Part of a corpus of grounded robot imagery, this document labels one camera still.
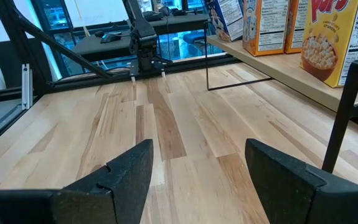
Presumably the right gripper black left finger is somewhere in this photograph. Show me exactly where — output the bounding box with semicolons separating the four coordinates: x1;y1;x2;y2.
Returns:
0;139;154;224

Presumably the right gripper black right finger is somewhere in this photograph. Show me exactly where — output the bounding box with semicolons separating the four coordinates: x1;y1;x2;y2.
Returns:
245;138;358;224

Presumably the yellow Corn Pops cereal box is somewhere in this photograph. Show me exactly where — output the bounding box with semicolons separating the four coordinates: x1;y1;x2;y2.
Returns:
299;0;358;88

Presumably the orange Frosted Mini Wheats box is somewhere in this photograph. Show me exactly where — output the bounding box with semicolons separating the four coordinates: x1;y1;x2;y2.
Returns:
284;0;309;54
242;0;291;57

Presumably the blue Frosted Flakes cereal box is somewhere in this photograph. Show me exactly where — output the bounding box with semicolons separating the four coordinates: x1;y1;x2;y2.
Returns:
204;0;245;43

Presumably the wooden shelf with black legs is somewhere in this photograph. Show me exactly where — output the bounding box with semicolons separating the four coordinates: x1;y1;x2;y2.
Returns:
203;20;358;174

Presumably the grey side desk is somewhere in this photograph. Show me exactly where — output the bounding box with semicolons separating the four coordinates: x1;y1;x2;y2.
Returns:
71;29;142;63
147;14;212;35

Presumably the black computer mouse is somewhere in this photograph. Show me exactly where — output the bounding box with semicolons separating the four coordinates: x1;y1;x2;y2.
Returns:
100;32;123;44

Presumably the large glass window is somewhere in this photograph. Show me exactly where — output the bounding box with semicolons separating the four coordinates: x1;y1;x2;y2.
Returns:
31;0;226;72

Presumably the silver aluminium bracket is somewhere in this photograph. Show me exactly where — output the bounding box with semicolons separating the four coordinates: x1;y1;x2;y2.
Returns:
21;63;33;110

